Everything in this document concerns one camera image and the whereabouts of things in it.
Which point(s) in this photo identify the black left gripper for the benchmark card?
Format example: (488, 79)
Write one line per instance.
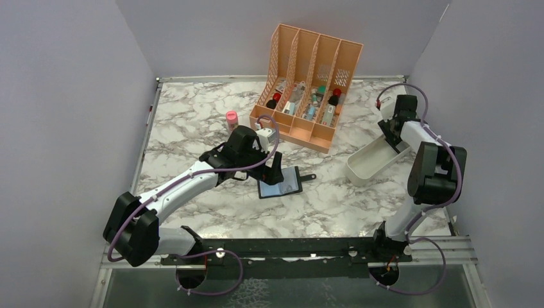
(273, 174)

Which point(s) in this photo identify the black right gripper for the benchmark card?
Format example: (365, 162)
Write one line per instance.
(384, 125)

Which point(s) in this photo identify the black leather card holder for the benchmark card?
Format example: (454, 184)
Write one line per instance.
(292, 184)

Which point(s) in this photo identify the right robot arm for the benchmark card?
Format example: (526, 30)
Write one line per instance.
(435, 179)

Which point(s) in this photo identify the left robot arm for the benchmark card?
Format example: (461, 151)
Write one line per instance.
(134, 230)

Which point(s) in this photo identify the pink cartoon bottle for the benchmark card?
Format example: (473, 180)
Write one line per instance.
(232, 120)

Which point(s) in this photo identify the white plastic tray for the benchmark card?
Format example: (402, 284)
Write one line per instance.
(368, 162)

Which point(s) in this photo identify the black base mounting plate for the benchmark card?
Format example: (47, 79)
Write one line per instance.
(348, 257)

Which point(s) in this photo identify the teal cap tube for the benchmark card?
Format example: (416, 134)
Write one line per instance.
(316, 95)

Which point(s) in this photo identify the peach desk organizer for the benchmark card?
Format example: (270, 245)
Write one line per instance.
(300, 60)

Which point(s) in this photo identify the aluminium table frame rail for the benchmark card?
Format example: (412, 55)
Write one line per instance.
(442, 250)

